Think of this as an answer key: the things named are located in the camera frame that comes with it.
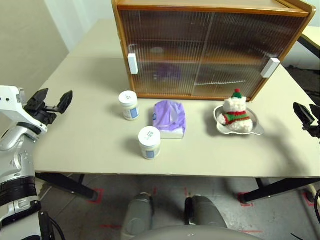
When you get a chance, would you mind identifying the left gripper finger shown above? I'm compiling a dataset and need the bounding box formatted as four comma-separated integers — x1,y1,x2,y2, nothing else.
25,87,50,111
56,90,74,115

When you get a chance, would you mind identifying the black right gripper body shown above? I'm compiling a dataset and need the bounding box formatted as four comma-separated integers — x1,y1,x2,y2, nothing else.
301,119,320,139

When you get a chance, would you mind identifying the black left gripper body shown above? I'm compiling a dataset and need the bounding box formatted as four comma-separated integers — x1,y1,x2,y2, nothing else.
24,104,61,126

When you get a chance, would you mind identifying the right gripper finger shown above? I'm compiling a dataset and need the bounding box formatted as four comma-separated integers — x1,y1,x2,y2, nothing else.
309,103,320,121
293,101,316,125

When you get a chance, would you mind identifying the white jar with blue label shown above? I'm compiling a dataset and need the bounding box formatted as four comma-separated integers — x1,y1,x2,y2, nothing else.
118,90,140,122
138,126,162,161

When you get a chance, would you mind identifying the ribbed glass door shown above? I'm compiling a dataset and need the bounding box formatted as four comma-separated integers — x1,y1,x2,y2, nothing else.
118,9,213,97
193,12,307,100

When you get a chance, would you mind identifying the wooden cabinet with shelf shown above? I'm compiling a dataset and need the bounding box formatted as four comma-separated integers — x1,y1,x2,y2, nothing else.
111,0,317,103

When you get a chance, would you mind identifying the white plush snowman toy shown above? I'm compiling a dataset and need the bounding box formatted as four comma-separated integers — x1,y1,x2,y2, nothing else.
216,87,254,133

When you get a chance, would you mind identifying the black table leg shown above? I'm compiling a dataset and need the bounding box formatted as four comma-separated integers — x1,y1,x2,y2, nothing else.
240,177,320,204
34,171,99,202

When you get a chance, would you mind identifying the beige side table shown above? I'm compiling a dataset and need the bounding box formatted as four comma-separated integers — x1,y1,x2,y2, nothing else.
299,24,320,54

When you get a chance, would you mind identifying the purple tissue pack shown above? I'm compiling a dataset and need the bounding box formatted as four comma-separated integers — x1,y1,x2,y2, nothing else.
152,99,187,140

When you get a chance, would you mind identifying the grey left robot leg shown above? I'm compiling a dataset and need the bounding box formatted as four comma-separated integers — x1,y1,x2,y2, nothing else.
120,191,155,239

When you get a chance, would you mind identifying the grey robot leg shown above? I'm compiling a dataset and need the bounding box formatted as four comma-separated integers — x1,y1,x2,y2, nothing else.
184,194,229,230
120,191,155,239

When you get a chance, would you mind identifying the grey right robot leg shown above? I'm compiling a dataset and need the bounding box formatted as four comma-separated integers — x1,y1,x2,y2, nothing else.
184,194,229,230

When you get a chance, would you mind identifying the grey robot torso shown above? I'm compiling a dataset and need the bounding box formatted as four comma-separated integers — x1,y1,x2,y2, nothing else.
119,224,264,240

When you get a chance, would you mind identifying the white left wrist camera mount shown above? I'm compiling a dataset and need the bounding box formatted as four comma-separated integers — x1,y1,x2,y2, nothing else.
0,85,49,141

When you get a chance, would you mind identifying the white slanted door handle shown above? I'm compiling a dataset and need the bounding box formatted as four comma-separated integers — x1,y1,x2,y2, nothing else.
260,57,281,79

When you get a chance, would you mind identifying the ribbed glass door, slanted handle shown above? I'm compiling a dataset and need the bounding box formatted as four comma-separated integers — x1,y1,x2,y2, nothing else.
193,12,307,100

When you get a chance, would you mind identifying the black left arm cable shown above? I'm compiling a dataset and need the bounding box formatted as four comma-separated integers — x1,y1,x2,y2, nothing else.
37,210,64,240

